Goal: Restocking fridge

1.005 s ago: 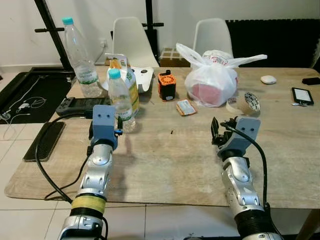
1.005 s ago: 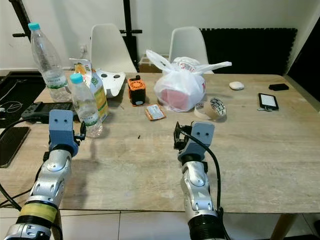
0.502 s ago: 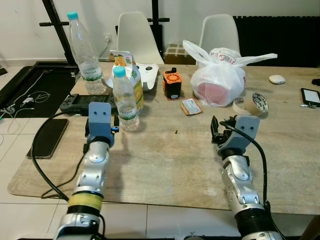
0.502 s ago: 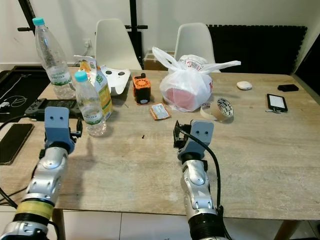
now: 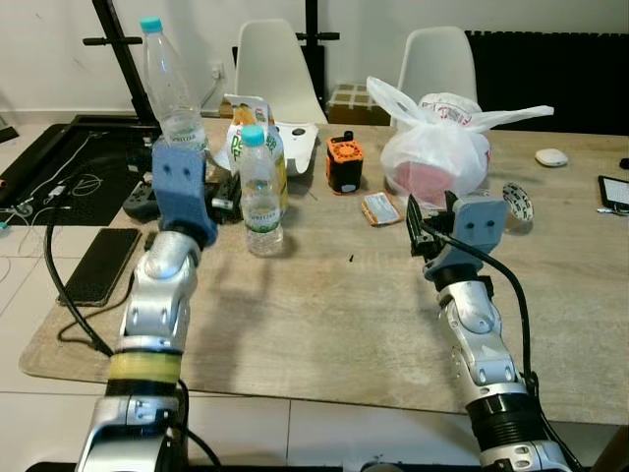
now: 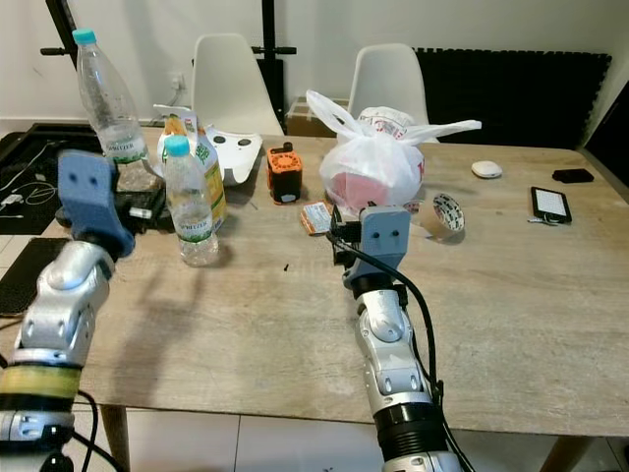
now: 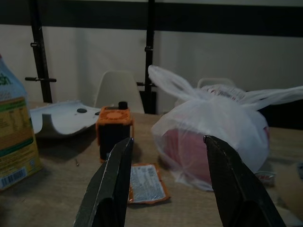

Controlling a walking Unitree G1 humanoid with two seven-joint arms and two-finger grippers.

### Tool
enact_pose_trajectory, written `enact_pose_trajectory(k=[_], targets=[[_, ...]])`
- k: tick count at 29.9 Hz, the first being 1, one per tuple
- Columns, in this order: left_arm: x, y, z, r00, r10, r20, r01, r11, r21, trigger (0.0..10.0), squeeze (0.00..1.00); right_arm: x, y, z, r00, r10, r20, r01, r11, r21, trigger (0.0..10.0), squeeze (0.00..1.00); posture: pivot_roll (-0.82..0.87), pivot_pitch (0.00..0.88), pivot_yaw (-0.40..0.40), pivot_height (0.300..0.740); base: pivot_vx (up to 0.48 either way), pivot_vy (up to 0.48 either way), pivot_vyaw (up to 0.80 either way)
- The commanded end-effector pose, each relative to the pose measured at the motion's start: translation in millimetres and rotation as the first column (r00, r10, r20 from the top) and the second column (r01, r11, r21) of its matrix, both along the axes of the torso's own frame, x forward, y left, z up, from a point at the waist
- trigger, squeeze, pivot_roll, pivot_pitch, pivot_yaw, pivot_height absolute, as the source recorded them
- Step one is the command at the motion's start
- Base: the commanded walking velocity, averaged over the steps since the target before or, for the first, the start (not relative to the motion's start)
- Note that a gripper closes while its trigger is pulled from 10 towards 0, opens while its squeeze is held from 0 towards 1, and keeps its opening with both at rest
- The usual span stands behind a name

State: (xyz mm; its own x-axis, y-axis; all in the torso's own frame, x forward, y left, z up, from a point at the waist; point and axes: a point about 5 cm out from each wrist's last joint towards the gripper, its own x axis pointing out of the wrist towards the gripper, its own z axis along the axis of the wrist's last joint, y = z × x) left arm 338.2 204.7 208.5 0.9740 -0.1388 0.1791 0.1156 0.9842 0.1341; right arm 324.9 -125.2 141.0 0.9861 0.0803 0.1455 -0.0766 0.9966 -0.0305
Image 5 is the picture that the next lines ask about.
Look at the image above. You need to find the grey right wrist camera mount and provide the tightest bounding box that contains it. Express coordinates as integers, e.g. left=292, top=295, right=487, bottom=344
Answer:
left=447, top=193, right=510, bottom=278

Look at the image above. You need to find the black floor mat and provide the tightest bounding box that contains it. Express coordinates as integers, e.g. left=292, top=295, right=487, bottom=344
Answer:
left=0, top=115, right=163, bottom=198

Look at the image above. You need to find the orange snack packet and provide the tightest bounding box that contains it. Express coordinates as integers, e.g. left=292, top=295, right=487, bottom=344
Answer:
left=360, top=192, right=405, bottom=228

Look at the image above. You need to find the patterned tape roll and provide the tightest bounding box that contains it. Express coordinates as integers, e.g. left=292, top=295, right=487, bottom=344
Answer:
left=500, top=182, right=535, bottom=224

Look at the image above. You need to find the black foam mat panel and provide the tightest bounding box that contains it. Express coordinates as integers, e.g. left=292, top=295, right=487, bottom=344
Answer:
left=464, top=29, right=629, bottom=137

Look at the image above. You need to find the black smartphone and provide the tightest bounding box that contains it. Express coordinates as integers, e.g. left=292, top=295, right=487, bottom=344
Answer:
left=597, top=174, right=629, bottom=213

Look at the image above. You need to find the orange juice carton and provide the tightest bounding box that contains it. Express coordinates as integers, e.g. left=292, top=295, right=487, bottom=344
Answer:
left=223, top=93, right=290, bottom=215

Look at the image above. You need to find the orange black cube device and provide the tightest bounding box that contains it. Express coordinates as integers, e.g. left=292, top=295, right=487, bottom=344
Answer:
left=326, top=130, right=366, bottom=196

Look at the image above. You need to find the black metal stand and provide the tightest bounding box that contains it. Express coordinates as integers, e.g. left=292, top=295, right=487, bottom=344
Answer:
left=83, top=0, right=342, bottom=126

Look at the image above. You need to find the white plastic shell device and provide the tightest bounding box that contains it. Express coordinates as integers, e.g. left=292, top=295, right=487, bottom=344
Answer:
left=270, top=120, right=326, bottom=177

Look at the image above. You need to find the white plastic bag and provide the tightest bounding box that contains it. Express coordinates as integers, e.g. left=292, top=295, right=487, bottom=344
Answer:
left=366, top=76, right=555, bottom=208

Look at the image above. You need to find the black flat tablet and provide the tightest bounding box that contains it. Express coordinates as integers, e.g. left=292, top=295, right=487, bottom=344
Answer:
left=60, top=227, right=143, bottom=308

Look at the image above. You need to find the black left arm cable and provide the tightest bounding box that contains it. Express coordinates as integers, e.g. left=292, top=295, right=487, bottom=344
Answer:
left=43, top=218, right=117, bottom=359

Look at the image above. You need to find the white computer mouse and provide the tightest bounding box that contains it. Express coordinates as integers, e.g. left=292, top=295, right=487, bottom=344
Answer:
left=535, top=147, right=570, bottom=168

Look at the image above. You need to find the checkered woven stool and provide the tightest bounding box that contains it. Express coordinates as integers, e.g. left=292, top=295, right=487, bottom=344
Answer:
left=327, top=84, right=396, bottom=128

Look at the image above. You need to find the clear water bottle teal cap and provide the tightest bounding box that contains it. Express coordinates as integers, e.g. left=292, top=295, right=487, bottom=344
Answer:
left=138, top=16, right=210, bottom=163
left=239, top=125, right=287, bottom=259

